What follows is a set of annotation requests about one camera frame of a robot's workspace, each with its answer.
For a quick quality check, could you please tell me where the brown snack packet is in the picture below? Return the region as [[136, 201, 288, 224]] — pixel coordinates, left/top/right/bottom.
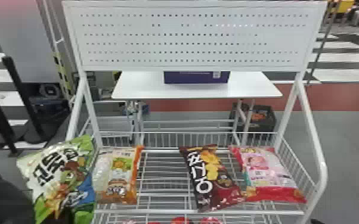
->
[[179, 144, 247, 213]]

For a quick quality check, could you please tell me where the white side table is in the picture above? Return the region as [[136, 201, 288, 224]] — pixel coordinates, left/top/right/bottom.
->
[[111, 70, 284, 146]]

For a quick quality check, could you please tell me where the white wire rack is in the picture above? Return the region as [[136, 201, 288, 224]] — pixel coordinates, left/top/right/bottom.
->
[[61, 0, 329, 224]]

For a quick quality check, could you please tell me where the pink snack packet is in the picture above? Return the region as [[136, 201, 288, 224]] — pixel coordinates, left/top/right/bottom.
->
[[228, 145, 307, 204]]

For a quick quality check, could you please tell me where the green snack packet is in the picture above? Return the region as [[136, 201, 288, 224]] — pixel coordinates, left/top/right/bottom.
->
[[16, 134, 97, 224]]

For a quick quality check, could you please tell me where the black box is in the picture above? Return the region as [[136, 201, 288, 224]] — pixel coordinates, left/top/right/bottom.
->
[[228, 102, 277, 133]]

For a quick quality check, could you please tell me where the orange snack packet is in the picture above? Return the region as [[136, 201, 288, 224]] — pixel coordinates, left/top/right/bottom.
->
[[92, 145, 145, 206]]

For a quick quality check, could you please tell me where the blue box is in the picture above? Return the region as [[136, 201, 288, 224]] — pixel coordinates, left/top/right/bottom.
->
[[163, 70, 231, 85]]

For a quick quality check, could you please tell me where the red snack packet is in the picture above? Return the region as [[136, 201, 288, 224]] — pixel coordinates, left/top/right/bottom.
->
[[170, 216, 193, 224], [199, 216, 224, 224]]

